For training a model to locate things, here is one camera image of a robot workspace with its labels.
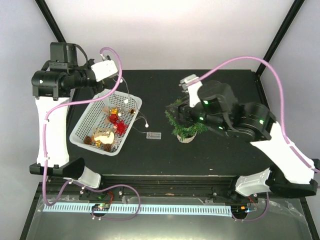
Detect gold bell ornament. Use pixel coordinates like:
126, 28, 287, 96
129, 108, 136, 115

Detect white tree pot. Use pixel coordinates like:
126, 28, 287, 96
176, 133, 197, 144

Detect white ball string lights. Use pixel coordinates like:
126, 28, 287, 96
120, 76, 149, 129

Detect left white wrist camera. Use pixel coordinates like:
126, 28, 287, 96
90, 54, 119, 82

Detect burlap bow ornament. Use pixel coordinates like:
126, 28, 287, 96
102, 106, 110, 125

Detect gold gift box ornament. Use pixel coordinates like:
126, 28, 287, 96
110, 108, 119, 115

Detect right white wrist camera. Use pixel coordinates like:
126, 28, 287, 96
179, 74, 203, 108

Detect silver star ornament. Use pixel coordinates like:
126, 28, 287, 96
112, 138, 122, 150

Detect clear battery box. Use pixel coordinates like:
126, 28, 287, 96
146, 131, 162, 140

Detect red star ornament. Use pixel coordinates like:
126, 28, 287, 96
113, 120, 128, 136

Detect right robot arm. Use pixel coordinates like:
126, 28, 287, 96
166, 79, 320, 202

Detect small green christmas tree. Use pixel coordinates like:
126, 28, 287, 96
172, 97, 208, 138

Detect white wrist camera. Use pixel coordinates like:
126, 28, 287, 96
179, 74, 203, 108
90, 54, 119, 82

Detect red gift box ornament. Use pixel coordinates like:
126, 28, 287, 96
108, 114, 119, 124

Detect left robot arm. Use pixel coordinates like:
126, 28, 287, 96
29, 42, 108, 200

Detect white slotted cable duct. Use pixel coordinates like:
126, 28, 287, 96
43, 202, 232, 217

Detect brown pine cone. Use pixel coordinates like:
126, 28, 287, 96
83, 135, 92, 145
103, 143, 113, 153

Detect small gold star ornament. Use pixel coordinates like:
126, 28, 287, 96
95, 140, 102, 148

